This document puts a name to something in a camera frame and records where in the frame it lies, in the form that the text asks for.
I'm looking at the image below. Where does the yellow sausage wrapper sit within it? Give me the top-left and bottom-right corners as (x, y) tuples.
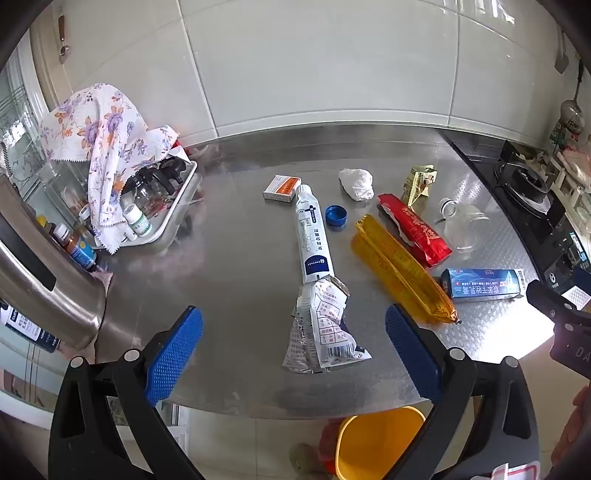
(351, 213), (461, 326)

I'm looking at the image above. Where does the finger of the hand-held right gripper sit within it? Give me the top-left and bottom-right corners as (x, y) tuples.
(526, 280), (591, 332)

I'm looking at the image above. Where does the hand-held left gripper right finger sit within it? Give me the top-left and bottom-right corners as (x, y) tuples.
(385, 303), (541, 480)

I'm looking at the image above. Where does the person's right hand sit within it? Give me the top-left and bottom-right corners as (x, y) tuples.
(551, 383), (591, 476)

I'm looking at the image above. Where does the silver packet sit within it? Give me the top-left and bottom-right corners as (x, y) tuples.
(283, 276), (373, 374)

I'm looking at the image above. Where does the red plastic bag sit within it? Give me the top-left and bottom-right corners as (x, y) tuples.
(318, 420), (341, 474)

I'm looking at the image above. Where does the hanging metal strainer ladle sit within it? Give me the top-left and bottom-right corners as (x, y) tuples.
(560, 60), (587, 136)

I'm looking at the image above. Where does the brown medicine bottle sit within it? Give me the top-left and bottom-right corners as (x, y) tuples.
(52, 223), (82, 253)

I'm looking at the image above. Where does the pink plastic bag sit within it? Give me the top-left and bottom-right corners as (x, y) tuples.
(560, 147), (591, 186)

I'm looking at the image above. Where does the stainless steel kettle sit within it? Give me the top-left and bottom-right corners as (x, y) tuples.
(0, 174), (110, 350)

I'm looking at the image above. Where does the hanging wooden handled spoon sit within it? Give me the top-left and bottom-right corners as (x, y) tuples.
(57, 14), (71, 59)

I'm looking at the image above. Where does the gold green wrapper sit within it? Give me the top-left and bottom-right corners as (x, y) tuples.
(401, 164), (438, 206)

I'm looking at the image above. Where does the clear plastic bottle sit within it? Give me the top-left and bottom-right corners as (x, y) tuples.
(434, 198), (491, 253)

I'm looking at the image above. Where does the blue label bottle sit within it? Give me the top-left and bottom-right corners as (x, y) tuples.
(67, 240), (99, 271)

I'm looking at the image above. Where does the black gas stove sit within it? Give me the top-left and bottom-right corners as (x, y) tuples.
(450, 134), (591, 298)

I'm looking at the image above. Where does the blue toothpaste box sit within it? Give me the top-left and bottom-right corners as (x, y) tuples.
(440, 268), (527, 301)

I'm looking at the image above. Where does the white green medicine bottle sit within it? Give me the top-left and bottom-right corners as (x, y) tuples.
(122, 204), (153, 236)

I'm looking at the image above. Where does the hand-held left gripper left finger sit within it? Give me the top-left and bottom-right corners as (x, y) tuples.
(48, 305), (204, 480)

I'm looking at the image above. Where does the dark bottle with white label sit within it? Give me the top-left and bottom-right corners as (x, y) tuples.
(0, 299), (61, 354)

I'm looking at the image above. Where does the glass teapot with black lid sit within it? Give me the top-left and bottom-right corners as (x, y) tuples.
(121, 156), (191, 209)

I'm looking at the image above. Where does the yellow plastic bin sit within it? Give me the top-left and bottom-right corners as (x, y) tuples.
(335, 406), (426, 480)

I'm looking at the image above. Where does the crumpled white tissue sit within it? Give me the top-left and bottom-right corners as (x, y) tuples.
(338, 168), (375, 201)

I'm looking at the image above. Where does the white toothpaste tube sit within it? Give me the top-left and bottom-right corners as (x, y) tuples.
(294, 184), (331, 284)

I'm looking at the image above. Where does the red snack wrapper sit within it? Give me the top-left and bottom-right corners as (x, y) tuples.
(378, 193), (452, 269)

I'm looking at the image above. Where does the floral cloth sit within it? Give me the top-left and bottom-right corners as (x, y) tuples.
(39, 83), (181, 255)

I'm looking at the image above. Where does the small orange white box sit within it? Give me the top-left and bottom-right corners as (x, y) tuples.
(263, 175), (301, 203)

